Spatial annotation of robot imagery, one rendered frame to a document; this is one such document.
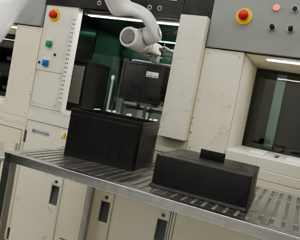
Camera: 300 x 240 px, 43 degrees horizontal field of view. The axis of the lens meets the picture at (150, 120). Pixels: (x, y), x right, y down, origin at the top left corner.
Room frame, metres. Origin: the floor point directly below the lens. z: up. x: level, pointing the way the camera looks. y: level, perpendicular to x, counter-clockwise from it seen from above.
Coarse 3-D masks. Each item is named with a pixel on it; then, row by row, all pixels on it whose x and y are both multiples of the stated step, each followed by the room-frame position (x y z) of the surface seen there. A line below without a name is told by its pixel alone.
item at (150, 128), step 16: (80, 112) 1.35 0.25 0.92; (96, 112) 1.59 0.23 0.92; (112, 112) 1.61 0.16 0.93; (80, 128) 1.34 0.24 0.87; (96, 128) 1.33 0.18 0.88; (112, 128) 1.32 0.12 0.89; (128, 128) 1.30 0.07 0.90; (144, 128) 1.32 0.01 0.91; (80, 144) 1.34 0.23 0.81; (96, 144) 1.33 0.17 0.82; (112, 144) 1.31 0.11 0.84; (128, 144) 1.30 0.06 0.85; (144, 144) 1.37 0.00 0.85; (96, 160) 1.33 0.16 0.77; (112, 160) 1.31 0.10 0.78; (128, 160) 1.30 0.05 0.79; (144, 160) 1.41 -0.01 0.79
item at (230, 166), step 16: (160, 160) 1.12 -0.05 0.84; (176, 160) 1.10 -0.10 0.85; (192, 160) 1.12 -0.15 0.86; (208, 160) 1.18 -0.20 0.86; (224, 160) 1.20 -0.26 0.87; (160, 176) 1.11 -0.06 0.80; (176, 176) 1.10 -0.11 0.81; (192, 176) 1.08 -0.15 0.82; (208, 176) 1.07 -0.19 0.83; (224, 176) 1.05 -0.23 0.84; (240, 176) 1.04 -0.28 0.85; (256, 176) 1.20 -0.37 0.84; (176, 192) 1.09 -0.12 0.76; (192, 192) 1.08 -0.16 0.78; (208, 192) 1.06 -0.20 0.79; (224, 192) 1.05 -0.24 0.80; (240, 192) 1.03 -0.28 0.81; (240, 208) 1.03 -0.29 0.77
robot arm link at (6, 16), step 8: (0, 0) 1.19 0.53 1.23; (8, 0) 1.21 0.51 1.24; (16, 0) 1.23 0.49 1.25; (24, 0) 1.25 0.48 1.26; (0, 8) 1.18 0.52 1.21; (8, 8) 1.20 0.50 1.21; (16, 8) 1.23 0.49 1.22; (24, 8) 1.28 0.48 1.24; (0, 16) 1.17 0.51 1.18; (8, 16) 1.20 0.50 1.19; (16, 16) 1.24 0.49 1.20; (0, 24) 1.17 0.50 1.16; (8, 24) 1.20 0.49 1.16; (0, 32) 1.16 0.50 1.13; (0, 40) 1.17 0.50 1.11
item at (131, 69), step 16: (128, 64) 1.77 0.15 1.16; (144, 64) 1.74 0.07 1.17; (160, 64) 1.81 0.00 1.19; (128, 80) 1.76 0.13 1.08; (144, 80) 1.73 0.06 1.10; (160, 80) 1.70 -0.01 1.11; (128, 96) 1.76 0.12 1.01; (144, 96) 1.73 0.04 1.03; (160, 96) 1.70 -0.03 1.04; (160, 112) 1.87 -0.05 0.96
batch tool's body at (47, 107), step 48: (48, 0) 1.97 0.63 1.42; (96, 0) 1.86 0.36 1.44; (144, 0) 1.77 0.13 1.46; (192, 0) 1.68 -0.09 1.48; (48, 48) 1.96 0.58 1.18; (96, 48) 2.43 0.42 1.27; (192, 48) 1.61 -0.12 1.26; (48, 96) 1.94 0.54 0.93; (96, 96) 2.28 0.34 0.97; (192, 96) 1.60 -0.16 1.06; (48, 144) 1.91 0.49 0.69; (48, 192) 1.89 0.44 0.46; (96, 192) 1.79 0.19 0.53
